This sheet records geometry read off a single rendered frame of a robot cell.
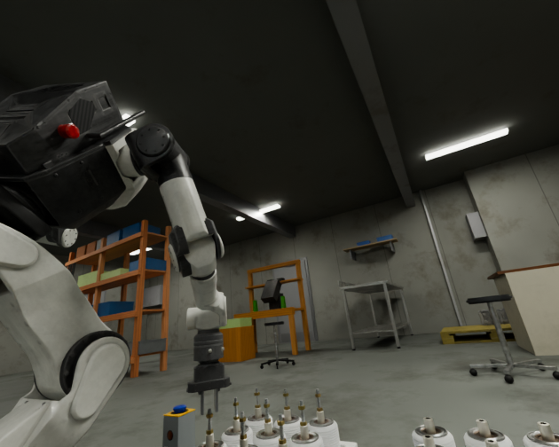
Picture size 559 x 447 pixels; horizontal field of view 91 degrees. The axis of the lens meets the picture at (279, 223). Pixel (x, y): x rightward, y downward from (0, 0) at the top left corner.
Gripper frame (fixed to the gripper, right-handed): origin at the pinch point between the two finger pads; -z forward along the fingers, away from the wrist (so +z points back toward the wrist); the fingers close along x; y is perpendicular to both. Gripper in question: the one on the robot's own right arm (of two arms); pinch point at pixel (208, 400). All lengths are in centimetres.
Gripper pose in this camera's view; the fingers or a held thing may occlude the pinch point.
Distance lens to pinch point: 96.4
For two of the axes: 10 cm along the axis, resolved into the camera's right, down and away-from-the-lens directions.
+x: -9.4, -0.2, -3.3
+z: -1.0, -9.4, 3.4
